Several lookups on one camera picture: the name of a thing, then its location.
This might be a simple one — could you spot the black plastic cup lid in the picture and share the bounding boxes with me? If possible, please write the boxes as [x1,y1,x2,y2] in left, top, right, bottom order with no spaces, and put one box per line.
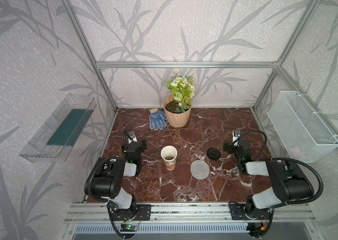
[206,148,221,161]

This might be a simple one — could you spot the paper milk tea cup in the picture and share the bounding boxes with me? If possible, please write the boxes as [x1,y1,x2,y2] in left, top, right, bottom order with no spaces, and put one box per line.
[161,146,178,171]

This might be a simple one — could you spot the translucent round leak-proof paper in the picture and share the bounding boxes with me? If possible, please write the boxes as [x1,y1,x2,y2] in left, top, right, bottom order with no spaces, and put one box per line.
[190,160,210,180]

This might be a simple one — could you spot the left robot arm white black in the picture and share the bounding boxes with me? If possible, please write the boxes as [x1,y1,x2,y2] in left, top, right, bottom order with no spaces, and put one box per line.
[84,140,147,215]

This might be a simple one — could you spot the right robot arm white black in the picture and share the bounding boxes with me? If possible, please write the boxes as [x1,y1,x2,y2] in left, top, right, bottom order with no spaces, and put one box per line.
[223,140,323,220]

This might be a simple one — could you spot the blue work glove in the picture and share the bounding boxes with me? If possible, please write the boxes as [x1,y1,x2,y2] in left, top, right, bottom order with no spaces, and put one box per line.
[149,108,167,131]

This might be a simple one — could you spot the terracotta flower pot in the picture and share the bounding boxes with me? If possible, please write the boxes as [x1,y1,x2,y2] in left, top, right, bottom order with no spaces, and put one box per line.
[163,95,191,128]

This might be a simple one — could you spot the pink object in basket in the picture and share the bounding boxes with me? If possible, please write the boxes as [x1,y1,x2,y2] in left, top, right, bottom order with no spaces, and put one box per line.
[288,147,302,160]

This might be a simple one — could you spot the green mat in shelf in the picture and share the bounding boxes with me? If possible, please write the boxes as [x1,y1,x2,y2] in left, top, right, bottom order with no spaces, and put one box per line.
[47,109,94,147]

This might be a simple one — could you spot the green white artificial flowers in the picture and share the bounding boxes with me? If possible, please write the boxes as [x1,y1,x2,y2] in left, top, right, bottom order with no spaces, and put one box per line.
[166,72,195,114]

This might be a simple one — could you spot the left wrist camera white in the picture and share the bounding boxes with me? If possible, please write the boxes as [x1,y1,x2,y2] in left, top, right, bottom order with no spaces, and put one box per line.
[128,131,138,144]

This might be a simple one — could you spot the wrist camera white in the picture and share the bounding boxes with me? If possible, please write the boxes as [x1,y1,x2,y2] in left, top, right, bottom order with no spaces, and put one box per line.
[128,131,138,144]
[232,131,241,147]

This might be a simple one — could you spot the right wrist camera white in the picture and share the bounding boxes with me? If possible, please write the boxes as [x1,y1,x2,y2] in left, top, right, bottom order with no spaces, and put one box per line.
[232,131,241,147]

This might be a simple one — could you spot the white wire mesh basket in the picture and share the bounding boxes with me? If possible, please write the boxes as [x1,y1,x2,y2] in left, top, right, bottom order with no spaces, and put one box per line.
[267,91,338,163]

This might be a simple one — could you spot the clear acrylic wall shelf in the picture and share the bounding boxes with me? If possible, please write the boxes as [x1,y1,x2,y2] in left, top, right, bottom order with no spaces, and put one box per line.
[19,94,97,163]

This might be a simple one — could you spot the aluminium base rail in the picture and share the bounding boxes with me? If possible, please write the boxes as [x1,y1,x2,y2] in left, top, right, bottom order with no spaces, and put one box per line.
[59,202,320,239]

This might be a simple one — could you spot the right black corrugated cable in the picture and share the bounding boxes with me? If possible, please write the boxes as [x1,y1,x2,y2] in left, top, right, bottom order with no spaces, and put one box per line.
[237,130,324,206]

